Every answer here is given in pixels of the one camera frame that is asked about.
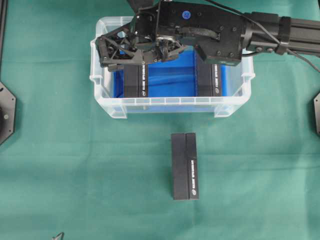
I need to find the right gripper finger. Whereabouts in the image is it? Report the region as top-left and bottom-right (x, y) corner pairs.
(96, 23), (143, 72)

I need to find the blue liner in case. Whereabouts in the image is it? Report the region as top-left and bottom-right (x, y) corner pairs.
(112, 50), (227, 98)

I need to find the black box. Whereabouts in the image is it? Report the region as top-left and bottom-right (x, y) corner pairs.
(124, 64), (149, 98)
(171, 132), (199, 200)
(195, 53), (223, 97)

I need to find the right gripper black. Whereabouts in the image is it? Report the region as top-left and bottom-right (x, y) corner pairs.
(133, 0), (246, 66)

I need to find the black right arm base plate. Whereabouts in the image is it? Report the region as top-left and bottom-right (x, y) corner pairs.
(307, 92), (320, 137)

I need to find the small grey object at edge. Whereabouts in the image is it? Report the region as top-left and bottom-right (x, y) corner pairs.
(51, 232), (65, 240)

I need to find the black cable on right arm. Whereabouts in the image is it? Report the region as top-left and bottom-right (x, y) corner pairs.
(202, 0), (320, 73)

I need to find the clear plastic storage case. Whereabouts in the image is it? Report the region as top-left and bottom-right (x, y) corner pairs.
(89, 15), (256, 120)

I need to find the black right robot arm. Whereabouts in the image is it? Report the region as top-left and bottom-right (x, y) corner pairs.
(95, 0), (320, 71)

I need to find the green table cloth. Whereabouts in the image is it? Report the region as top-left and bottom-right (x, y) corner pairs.
(0, 0), (320, 240)

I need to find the black frame rail left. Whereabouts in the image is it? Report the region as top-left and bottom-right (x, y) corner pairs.
(0, 0), (9, 73)

